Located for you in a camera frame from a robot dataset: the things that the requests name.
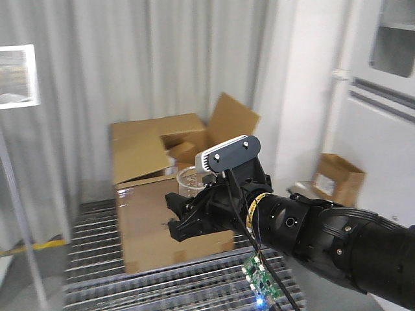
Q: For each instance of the clear glass beaker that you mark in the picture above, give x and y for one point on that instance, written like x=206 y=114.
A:
x=190 y=181

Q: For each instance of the green circuit board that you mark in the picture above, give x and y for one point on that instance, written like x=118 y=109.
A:
x=261 y=282

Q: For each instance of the grey curtain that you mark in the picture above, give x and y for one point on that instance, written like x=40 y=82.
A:
x=102 y=62

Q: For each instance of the large cardboard box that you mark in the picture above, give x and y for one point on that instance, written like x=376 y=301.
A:
x=146 y=157

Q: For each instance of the small cardboard box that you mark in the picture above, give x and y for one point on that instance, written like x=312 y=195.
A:
x=337 y=180

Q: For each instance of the white glass-door cabinet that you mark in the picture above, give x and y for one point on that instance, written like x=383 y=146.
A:
x=371 y=118

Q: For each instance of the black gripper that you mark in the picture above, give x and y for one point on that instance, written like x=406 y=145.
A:
x=222 y=205

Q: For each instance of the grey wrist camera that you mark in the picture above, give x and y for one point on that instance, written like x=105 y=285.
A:
x=228 y=154

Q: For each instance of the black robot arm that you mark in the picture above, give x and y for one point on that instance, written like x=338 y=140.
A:
x=353 y=248

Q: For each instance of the aluminium profile stack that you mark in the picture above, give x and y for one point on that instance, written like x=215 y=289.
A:
x=96 y=276

